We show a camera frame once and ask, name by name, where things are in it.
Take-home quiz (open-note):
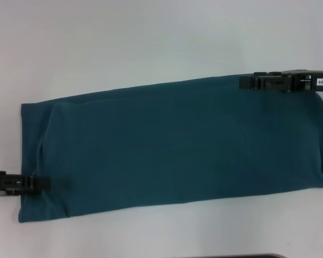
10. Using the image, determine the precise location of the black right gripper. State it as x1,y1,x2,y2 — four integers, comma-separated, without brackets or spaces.
238,68,323,94

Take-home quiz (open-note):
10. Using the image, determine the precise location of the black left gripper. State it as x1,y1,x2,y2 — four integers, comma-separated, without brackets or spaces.
0,170,51,201

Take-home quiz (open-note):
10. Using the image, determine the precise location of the teal t-shirt with beige print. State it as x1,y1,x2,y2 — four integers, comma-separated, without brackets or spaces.
17,69,323,224

